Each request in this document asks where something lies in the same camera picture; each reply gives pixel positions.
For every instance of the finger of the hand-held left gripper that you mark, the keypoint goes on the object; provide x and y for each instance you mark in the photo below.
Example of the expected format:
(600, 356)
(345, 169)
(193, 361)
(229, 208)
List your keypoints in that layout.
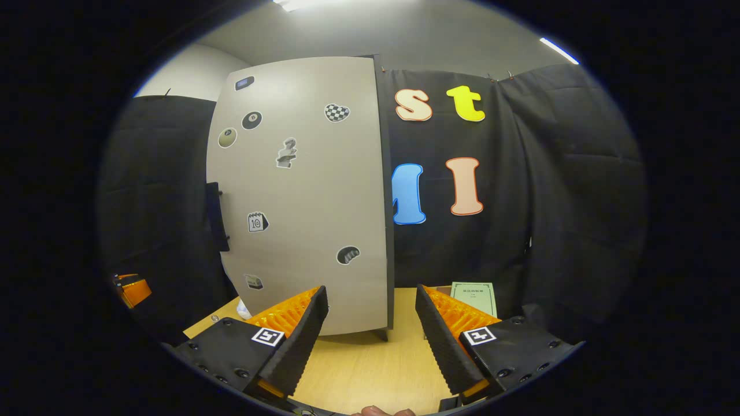
(136, 292)

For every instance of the black backdrop cloth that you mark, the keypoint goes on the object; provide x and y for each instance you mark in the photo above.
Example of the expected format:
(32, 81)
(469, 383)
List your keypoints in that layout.
(566, 202)

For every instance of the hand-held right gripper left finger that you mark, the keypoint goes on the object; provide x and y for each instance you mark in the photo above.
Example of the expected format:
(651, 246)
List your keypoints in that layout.
(300, 341)

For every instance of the large ceiling light panel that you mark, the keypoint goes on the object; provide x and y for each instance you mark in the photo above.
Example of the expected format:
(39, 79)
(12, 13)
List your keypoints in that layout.
(306, 4)

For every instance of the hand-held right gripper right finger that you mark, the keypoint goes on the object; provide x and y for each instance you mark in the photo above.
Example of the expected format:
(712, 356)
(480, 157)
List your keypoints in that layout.
(442, 341)

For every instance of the grey cabinet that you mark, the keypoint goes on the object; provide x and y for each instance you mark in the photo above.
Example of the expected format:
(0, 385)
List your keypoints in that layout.
(389, 231)

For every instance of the narrow ceiling light panel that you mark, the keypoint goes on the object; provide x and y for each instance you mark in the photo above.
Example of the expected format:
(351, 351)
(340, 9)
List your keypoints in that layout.
(559, 51)

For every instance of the pale green cover book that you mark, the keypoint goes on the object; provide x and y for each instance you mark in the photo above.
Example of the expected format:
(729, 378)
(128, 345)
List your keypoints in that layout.
(474, 297)

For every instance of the small white object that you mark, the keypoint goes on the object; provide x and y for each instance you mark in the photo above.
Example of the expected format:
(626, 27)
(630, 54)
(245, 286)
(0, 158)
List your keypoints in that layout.
(244, 310)

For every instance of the grey cabinet door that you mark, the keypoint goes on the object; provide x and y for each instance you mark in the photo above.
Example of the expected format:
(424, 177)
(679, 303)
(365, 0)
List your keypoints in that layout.
(312, 202)

